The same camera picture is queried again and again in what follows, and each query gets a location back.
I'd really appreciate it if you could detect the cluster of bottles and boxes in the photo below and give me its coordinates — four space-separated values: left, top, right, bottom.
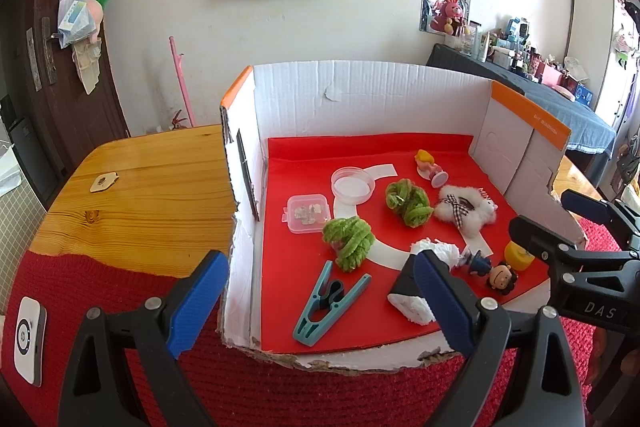
462 17 596 105

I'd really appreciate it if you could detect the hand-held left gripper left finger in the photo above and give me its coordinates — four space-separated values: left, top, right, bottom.
71 249 231 427

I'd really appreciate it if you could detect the white towel roll black band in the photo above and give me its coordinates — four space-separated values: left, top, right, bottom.
387 238 463 327

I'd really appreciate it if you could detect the small wooden tag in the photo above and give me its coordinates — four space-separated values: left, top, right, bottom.
90 172 120 192

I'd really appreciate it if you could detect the black-haired doll figurine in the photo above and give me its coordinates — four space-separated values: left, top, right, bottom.
486 261 518 297

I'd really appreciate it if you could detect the pink bunny plush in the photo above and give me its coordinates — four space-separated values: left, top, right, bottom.
431 0 466 35

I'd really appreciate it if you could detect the pink stick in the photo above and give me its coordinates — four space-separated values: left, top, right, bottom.
168 36 196 128

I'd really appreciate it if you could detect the blue cloth covered table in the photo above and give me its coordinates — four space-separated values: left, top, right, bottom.
427 43 617 168

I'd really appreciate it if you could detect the red knitted blanket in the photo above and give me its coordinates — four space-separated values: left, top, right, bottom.
0 217 636 427

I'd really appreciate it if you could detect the white wardrobe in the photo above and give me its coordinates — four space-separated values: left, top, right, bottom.
565 0 618 108

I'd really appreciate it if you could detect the beige cloth bag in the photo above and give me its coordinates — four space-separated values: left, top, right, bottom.
70 37 103 95

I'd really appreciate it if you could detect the small clear plastic box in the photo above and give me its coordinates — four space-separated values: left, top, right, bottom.
281 193 332 235

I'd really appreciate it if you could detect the clear plastic bag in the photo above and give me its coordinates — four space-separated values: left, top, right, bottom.
56 0 103 48

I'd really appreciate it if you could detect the clear round plastic lid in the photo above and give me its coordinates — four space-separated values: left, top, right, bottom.
331 165 376 202

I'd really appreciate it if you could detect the teal clothespin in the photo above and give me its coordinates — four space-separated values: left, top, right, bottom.
293 260 373 348

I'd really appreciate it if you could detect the white portable device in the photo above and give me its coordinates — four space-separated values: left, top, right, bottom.
13 297 48 388

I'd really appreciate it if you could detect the dark brown door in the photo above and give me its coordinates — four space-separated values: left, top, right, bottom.
0 0 131 208

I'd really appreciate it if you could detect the green yarn bundle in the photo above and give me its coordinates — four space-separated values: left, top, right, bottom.
384 178 434 229
321 216 376 274

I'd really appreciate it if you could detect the white fluffy bow toy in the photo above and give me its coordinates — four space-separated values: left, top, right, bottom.
432 184 499 233

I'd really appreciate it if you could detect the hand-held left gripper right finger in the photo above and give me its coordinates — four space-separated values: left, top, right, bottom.
412 249 586 427

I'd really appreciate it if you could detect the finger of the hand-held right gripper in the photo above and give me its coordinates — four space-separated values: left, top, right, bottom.
561 189 640 253
508 215 581 265

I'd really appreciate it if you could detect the yellow-haired suction cup figurine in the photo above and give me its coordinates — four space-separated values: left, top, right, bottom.
414 149 449 188

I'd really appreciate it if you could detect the metal door handle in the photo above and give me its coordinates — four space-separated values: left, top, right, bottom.
41 17 63 85

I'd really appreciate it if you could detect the yellow bottle cap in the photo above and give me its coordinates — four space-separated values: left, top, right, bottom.
503 241 535 273

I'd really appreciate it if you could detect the person's right hand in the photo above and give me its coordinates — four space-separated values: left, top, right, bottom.
585 327 640 413

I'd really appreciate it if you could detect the orange cardboard box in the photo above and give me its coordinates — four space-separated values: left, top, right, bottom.
219 59 586 375

